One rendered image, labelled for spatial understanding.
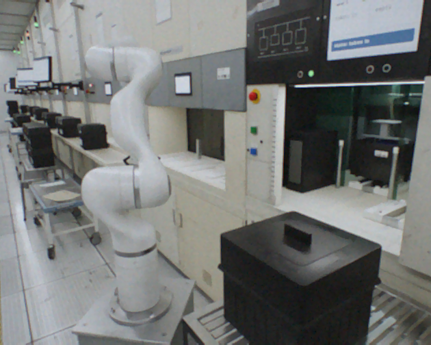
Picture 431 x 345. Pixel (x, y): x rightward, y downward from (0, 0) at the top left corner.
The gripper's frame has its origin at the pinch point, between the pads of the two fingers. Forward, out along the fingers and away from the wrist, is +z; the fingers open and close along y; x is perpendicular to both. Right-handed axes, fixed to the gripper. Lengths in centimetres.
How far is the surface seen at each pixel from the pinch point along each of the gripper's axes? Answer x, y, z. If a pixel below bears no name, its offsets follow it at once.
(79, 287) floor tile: 71, -56, 101
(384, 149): -15, 113, -9
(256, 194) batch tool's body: -8, 53, 12
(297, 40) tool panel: -28, 61, -54
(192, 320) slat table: -71, 15, 25
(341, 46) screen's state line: -45, 69, -50
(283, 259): -86, 34, 0
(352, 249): -85, 52, 0
